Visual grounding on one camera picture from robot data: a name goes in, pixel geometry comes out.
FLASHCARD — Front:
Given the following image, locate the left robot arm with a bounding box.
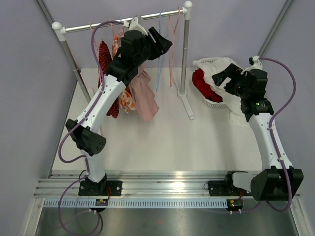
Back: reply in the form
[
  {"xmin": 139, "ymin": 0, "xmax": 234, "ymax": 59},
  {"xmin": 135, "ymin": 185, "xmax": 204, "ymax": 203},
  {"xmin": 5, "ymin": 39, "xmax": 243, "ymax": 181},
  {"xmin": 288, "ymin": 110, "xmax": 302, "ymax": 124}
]
[{"xmin": 65, "ymin": 27, "xmax": 172, "ymax": 196}]

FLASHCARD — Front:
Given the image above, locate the white plastic basket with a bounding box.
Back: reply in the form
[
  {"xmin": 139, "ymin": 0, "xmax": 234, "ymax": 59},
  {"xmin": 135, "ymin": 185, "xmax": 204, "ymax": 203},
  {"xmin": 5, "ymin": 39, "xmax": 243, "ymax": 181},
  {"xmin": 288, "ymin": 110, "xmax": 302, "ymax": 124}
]
[{"xmin": 198, "ymin": 57, "xmax": 227, "ymax": 108}]

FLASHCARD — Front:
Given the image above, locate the red polka dot skirt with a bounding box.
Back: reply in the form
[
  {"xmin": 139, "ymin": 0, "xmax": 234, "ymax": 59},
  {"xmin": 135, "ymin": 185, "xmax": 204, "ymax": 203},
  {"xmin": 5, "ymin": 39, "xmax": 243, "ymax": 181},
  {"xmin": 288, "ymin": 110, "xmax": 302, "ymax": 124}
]
[{"xmin": 98, "ymin": 40, "xmax": 120, "ymax": 118}]

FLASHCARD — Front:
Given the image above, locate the pink skirt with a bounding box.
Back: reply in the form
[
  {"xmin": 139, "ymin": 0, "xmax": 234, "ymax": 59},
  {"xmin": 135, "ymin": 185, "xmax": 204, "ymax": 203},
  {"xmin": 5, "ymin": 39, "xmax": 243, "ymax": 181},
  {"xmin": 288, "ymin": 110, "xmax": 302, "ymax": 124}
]
[{"xmin": 127, "ymin": 64, "xmax": 159, "ymax": 121}]

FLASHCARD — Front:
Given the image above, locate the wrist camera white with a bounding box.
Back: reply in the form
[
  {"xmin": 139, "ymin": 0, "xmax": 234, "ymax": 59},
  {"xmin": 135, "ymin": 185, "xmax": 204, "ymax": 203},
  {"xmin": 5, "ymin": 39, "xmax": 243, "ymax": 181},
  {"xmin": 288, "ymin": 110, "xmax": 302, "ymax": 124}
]
[
  {"xmin": 241, "ymin": 56, "xmax": 263, "ymax": 74},
  {"xmin": 123, "ymin": 15, "xmax": 148, "ymax": 36}
]

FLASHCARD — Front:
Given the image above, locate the orange floral skirt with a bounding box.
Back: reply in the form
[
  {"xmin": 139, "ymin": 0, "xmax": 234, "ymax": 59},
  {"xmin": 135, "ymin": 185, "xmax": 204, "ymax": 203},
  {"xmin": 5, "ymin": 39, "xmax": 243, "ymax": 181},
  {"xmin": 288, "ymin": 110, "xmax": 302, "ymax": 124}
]
[{"xmin": 112, "ymin": 35, "xmax": 135, "ymax": 113}]

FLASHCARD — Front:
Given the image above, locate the slotted cable duct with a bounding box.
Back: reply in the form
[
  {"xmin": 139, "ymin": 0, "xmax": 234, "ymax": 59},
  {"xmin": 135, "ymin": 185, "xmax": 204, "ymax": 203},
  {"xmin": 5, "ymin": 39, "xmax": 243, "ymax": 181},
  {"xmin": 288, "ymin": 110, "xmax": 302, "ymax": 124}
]
[{"xmin": 44, "ymin": 198, "xmax": 227, "ymax": 208}]

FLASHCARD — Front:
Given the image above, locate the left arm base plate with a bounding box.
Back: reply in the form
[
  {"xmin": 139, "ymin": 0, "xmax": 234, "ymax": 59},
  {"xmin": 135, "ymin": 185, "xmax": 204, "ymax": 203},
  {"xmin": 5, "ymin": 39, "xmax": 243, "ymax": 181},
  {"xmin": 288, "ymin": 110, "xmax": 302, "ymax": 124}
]
[{"xmin": 78, "ymin": 179, "xmax": 122, "ymax": 197}]

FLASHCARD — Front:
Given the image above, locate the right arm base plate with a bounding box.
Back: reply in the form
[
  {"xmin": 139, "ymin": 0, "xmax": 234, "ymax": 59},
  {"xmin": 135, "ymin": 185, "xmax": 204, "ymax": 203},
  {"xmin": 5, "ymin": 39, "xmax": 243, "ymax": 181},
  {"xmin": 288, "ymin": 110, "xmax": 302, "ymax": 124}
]
[{"xmin": 207, "ymin": 180, "xmax": 252, "ymax": 197}]

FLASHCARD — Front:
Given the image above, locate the metal clothes rack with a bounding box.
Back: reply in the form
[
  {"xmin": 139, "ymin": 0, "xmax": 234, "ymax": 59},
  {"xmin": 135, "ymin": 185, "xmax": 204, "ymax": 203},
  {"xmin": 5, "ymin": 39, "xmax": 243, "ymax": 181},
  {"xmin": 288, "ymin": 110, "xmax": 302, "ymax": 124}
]
[{"xmin": 52, "ymin": 0, "xmax": 195, "ymax": 120}]

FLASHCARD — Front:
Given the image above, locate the white skirt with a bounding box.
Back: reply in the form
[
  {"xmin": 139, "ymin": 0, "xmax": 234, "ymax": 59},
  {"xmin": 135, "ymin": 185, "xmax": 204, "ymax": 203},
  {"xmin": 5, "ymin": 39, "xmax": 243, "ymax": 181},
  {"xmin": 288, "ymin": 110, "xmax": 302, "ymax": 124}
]
[{"xmin": 192, "ymin": 57, "xmax": 248, "ymax": 126}]

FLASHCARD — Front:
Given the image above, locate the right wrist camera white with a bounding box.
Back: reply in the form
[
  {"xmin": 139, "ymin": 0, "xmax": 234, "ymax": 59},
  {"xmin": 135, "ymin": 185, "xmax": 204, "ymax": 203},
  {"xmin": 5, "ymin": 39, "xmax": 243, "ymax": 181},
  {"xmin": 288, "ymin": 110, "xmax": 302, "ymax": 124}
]
[{"xmin": 241, "ymin": 56, "xmax": 263, "ymax": 74}]

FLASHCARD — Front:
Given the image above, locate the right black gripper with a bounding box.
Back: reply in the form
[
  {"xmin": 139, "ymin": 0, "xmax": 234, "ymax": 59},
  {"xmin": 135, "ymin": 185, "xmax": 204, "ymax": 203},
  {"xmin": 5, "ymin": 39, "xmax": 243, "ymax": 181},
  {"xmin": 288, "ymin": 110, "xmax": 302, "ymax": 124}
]
[{"xmin": 212, "ymin": 64, "xmax": 250, "ymax": 99}]

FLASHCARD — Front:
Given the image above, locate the pink wire hanger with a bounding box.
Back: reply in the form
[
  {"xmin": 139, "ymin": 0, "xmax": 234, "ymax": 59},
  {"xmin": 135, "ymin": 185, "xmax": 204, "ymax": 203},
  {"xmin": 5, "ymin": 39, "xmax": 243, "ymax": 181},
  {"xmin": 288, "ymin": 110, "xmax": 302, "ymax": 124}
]
[{"xmin": 167, "ymin": 7, "xmax": 182, "ymax": 87}]

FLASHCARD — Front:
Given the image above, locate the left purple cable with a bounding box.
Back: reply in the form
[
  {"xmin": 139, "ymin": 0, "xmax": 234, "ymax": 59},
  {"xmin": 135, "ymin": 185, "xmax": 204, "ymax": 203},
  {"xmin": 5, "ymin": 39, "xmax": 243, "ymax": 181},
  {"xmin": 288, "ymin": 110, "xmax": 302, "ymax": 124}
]
[{"xmin": 58, "ymin": 21, "xmax": 125, "ymax": 233}]

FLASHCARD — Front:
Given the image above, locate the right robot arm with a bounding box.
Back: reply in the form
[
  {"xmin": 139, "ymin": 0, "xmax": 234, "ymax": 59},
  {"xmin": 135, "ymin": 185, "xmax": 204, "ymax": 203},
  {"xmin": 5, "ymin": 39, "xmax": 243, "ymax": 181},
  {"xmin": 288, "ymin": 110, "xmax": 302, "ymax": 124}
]
[{"xmin": 212, "ymin": 64, "xmax": 304, "ymax": 202}]

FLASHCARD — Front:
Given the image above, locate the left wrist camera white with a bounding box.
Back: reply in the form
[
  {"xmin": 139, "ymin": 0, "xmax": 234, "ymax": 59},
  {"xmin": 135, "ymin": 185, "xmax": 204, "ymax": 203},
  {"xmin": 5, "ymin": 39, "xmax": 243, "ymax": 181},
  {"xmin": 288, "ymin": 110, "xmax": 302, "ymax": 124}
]
[{"xmin": 123, "ymin": 15, "xmax": 148, "ymax": 36}]

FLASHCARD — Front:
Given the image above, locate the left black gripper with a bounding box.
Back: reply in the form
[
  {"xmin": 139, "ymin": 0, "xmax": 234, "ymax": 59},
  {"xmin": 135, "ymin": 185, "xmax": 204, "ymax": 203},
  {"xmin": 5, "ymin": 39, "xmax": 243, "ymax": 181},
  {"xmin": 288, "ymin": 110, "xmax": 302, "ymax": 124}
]
[{"xmin": 134, "ymin": 27, "xmax": 172, "ymax": 66}]

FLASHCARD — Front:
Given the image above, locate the aluminium rail frame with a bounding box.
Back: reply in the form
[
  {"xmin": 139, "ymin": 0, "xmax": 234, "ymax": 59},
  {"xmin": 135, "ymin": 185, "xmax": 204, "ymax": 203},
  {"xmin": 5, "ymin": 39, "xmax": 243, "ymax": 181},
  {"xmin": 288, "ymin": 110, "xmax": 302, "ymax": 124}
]
[{"xmin": 33, "ymin": 169, "xmax": 302, "ymax": 199}]

